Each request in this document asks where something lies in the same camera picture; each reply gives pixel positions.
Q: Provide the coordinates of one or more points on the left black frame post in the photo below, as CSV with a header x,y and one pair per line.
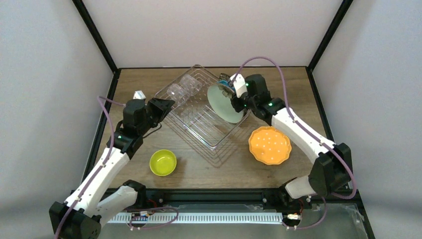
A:
x,y
87,19

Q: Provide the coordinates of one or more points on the clear plastic glass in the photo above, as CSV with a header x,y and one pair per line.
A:
x,y
190,84
178,94

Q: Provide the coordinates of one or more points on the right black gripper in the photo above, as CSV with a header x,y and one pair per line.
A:
x,y
232,95

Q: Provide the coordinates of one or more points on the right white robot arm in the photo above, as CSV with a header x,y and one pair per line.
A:
x,y
331,162

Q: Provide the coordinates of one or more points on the metal wire dish rack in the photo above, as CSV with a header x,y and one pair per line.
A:
x,y
197,123

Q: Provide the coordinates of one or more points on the orange plate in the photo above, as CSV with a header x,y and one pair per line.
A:
x,y
269,145

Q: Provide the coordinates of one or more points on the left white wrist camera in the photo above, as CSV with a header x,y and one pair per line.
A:
x,y
139,95

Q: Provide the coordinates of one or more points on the black frame post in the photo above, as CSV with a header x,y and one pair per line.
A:
x,y
335,23
87,19

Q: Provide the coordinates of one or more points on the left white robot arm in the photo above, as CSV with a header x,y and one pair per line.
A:
x,y
69,219

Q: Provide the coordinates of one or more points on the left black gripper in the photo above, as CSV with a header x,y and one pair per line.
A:
x,y
157,107

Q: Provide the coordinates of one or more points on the yellow-green small bowl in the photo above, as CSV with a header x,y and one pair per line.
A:
x,y
163,162

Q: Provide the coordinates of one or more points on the black floral square plate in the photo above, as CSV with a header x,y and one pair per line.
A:
x,y
224,77

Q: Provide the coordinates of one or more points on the white slotted cable duct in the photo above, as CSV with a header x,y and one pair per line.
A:
x,y
201,218

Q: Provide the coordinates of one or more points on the light blue floral plate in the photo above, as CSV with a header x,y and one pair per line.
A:
x,y
219,97

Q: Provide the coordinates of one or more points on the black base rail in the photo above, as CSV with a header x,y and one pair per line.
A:
x,y
269,198

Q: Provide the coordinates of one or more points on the right black frame post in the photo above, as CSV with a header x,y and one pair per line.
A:
x,y
335,23

